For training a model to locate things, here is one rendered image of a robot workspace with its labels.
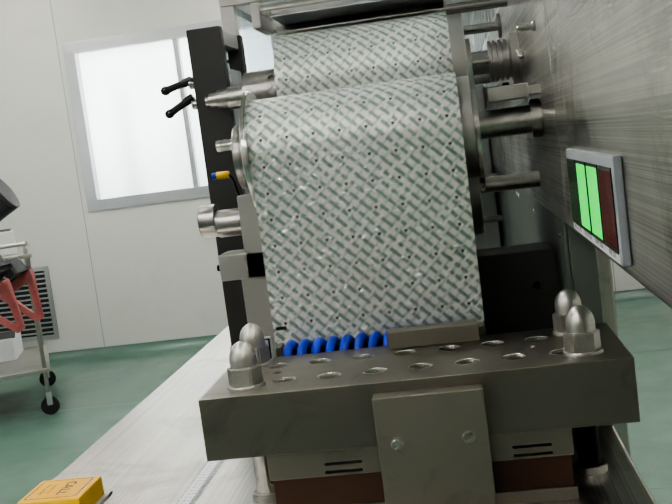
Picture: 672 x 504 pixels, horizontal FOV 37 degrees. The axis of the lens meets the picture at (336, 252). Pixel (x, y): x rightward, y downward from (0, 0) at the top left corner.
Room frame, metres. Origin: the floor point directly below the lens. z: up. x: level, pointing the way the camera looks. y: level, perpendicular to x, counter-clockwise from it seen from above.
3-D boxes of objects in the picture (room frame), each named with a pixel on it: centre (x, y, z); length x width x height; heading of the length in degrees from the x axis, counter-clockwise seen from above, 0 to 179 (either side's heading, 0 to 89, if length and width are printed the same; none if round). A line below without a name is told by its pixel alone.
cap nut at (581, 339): (0.90, -0.21, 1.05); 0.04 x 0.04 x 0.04
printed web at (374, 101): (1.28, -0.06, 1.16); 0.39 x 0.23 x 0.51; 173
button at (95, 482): (1.04, 0.33, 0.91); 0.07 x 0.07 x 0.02; 83
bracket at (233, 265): (1.20, 0.11, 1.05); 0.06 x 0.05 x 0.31; 83
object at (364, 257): (1.09, -0.04, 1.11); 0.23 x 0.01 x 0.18; 83
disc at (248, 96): (1.16, 0.08, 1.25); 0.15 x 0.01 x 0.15; 173
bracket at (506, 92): (1.13, -0.22, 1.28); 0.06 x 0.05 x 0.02; 83
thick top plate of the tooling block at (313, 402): (0.96, -0.06, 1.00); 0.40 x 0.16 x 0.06; 83
